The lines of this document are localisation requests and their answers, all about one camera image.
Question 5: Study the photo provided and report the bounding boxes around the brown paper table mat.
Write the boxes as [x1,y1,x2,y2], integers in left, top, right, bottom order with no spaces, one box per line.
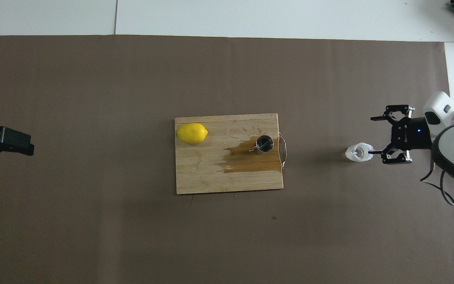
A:
[0,35,454,284]

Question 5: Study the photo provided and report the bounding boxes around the wooden cutting board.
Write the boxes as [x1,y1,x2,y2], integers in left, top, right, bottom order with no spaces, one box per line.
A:
[174,113,288,195]

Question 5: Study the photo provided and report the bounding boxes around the yellow lemon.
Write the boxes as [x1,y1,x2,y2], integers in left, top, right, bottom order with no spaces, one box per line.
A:
[176,123,208,144]

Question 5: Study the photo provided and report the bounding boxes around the steel double jigger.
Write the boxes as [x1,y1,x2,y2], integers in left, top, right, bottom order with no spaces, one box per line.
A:
[256,135,275,153]

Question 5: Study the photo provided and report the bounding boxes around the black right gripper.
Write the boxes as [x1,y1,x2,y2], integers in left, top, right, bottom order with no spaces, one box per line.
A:
[367,104,434,165]

